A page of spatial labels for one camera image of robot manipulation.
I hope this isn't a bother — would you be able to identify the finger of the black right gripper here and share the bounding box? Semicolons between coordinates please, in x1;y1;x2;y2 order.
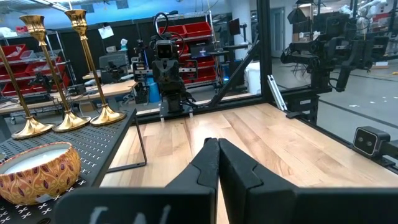
159;61;170;84
169;61;180;84

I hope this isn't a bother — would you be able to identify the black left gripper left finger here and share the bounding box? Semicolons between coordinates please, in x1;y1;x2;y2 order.
54;138;220;224

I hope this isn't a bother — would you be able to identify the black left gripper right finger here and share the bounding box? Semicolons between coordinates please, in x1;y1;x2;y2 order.
219;138;398;224

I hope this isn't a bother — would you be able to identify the short gold candlestick holder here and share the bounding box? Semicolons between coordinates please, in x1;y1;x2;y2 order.
63;9;127;127

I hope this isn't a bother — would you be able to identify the tall gold candlestick holder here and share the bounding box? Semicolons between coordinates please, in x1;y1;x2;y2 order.
0;45;54;140
19;14;92;134

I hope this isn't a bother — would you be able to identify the metal rack with red bins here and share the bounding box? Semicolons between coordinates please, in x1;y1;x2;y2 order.
0;29;72;98
157;11;219;87

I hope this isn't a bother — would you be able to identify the blue cylinder bin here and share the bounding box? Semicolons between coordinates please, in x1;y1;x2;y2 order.
146;77;162;104

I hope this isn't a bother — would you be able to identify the wooden workbench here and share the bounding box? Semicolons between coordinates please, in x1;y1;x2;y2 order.
0;79;138;138

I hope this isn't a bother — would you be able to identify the white plastic container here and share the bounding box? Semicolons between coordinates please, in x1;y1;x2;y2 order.
244;60;262;96

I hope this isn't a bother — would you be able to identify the white paper note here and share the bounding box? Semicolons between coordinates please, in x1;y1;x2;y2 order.
98;25;115;40

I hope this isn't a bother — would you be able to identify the silver aluminium extrusion bar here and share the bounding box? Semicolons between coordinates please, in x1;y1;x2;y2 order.
267;74;289;111

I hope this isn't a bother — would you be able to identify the grey door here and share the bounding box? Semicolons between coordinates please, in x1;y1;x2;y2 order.
270;7;285;58

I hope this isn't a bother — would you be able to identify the black perforated metal shelf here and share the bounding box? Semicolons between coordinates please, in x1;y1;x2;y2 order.
0;108;148;224

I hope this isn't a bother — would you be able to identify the cardboard box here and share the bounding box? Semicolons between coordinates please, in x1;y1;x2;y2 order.
292;30;313;43

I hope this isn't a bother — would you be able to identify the fluorescent ceiling light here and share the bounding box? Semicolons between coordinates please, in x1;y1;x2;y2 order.
30;0;71;12

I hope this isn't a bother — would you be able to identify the black aluminium table frame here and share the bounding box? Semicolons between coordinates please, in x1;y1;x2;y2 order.
135;0;398;175

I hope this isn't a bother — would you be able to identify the black stereo camera box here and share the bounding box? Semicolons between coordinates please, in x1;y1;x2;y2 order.
352;125;391;157

